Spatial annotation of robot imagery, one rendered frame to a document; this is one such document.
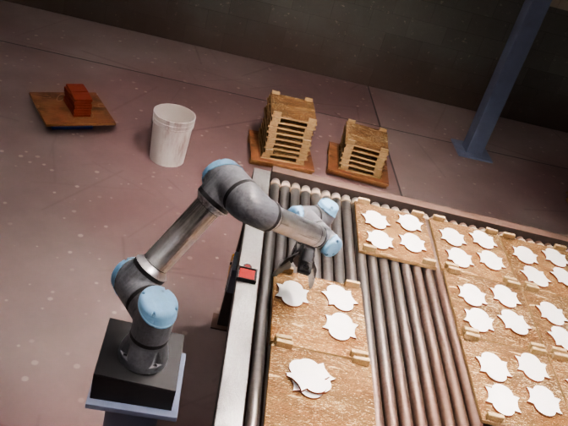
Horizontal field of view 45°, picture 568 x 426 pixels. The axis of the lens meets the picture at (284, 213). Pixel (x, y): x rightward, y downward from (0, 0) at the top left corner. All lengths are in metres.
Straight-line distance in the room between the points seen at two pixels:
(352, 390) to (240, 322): 0.45
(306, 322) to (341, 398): 0.35
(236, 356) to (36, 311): 1.63
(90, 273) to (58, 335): 0.51
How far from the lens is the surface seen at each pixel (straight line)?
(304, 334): 2.44
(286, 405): 2.19
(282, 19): 7.26
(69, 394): 3.35
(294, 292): 2.59
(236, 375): 2.26
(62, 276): 3.93
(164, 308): 2.01
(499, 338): 2.83
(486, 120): 6.66
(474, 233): 3.41
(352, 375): 2.37
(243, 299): 2.53
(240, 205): 1.95
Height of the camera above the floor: 2.51
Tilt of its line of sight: 31 degrees down
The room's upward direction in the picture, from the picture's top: 17 degrees clockwise
